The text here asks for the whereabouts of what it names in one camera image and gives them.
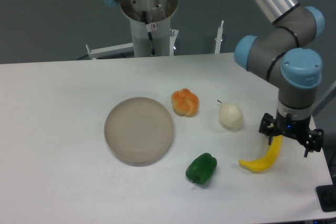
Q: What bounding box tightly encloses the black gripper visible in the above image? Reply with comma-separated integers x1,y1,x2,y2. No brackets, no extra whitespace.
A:
259,113,324,157

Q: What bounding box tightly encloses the yellow banana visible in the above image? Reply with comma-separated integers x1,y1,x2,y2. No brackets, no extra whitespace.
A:
238,135,282,173

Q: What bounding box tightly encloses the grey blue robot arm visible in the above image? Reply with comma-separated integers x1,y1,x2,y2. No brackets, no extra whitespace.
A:
104,0,325,153

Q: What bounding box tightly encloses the white pear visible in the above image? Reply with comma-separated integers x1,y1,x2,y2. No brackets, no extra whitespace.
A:
218,100,244,130

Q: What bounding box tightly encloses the black device at table edge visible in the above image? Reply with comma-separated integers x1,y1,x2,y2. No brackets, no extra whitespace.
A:
316,185,335,212

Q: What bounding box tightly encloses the green bell pepper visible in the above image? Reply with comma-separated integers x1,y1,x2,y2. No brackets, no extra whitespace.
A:
185,153,217,185

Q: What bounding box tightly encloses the orange bread roll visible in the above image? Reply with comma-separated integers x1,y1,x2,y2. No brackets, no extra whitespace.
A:
171,88,199,117

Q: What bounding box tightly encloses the beige round plate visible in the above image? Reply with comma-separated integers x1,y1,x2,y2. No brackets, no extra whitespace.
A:
104,97,174,166

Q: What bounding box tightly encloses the grey diagonal frame bar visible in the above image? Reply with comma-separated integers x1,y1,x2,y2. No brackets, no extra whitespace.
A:
312,81,336,116

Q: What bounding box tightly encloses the white upright metal bracket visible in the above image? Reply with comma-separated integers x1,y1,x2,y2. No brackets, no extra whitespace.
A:
214,20,224,54

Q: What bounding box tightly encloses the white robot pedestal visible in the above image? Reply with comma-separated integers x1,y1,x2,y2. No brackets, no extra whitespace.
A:
121,0,178,58

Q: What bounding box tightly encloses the black cable on pedestal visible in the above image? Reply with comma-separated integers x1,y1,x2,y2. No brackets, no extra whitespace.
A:
142,10,156,57

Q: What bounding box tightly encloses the white metal frame bracket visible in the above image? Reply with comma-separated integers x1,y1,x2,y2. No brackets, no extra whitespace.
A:
86,43,133,59

